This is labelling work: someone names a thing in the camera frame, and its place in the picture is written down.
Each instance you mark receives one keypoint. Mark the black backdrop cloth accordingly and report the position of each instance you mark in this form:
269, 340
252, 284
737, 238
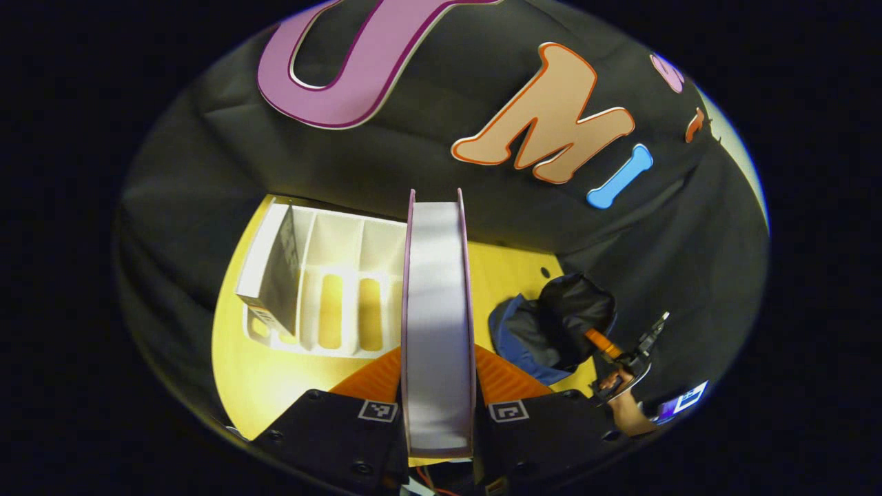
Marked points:
207, 151

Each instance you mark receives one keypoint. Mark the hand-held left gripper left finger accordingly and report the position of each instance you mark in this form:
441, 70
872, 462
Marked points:
331, 441

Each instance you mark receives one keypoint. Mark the small printed square card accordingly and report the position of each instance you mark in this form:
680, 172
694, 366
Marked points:
685, 401

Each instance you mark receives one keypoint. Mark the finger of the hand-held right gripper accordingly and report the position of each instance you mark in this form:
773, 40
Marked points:
603, 344

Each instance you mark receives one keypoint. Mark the white bookshelf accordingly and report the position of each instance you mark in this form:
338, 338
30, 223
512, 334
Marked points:
337, 241

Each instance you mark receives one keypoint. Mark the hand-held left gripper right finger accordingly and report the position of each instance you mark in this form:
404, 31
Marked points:
544, 441

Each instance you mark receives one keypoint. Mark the blue schoolbag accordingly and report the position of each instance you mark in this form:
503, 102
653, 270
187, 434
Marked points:
524, 344

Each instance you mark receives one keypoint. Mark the dark cover book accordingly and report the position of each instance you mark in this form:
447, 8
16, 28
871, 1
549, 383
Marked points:
272, 262

